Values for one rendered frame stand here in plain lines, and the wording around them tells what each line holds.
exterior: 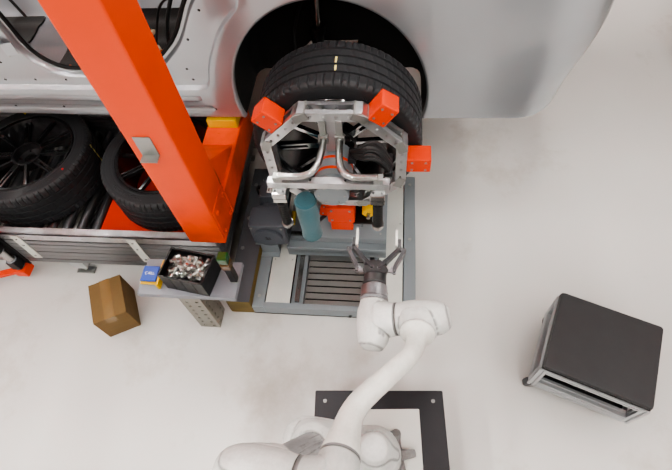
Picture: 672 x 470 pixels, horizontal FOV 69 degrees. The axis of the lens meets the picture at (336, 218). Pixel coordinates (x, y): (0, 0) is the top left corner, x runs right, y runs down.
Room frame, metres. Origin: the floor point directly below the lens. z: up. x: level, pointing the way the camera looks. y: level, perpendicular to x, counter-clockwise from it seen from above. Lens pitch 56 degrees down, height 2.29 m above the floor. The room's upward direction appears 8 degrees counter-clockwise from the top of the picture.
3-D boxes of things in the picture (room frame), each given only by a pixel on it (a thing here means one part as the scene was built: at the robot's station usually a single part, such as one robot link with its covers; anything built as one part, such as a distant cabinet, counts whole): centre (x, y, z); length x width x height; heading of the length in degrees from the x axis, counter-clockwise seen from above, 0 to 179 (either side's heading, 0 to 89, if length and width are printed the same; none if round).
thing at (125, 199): (1.72, 0.80, 0.39); 0.66 x 0.66 x 0.24
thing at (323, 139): (1.13, 0.09, 1.03); 0.19 x 0.18 x 0.11; 169
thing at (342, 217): (1.27, -0.04, 0.48); 0.16 x 0.12 x 0.17; 169
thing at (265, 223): (1.46, 0.29, 0.26); 0.42 x 0.18 x 0.35; 169
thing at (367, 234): (1.40, -0.06, 0.32); 0.40 x 0.30 x 0.28; 79
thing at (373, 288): (0.66, -0.09, 0.83); 0.09 x 0.06 x 0.09; 79
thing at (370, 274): (0.73, -0.10, 0.83); 0.09 x 0.08 x 0.07; 169
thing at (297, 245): (1.41, -0.01, 0.13); 0.50 x 0.36 x 0.10; 79
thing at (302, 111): (1.23, -0.03, 0.85); 0.54 x 0.07 x 0.54; 79
